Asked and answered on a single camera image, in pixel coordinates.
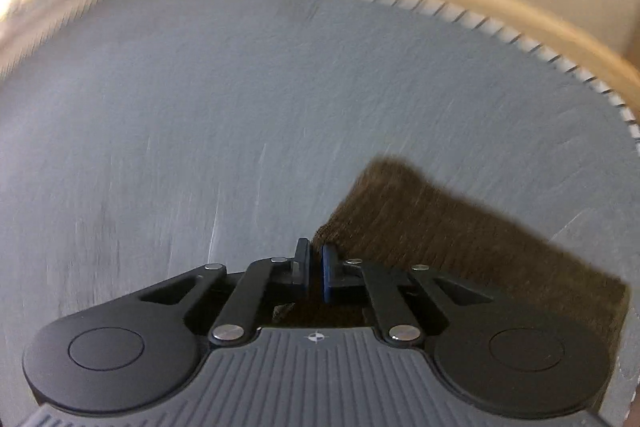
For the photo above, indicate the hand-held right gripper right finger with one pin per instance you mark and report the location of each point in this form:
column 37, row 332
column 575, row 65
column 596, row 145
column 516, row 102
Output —
column 328, row 272

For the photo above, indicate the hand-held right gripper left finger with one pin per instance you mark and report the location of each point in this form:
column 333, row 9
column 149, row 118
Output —
column 305, row 268

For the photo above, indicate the brown pants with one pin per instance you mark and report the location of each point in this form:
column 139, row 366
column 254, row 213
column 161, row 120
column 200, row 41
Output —
column 450, row 247

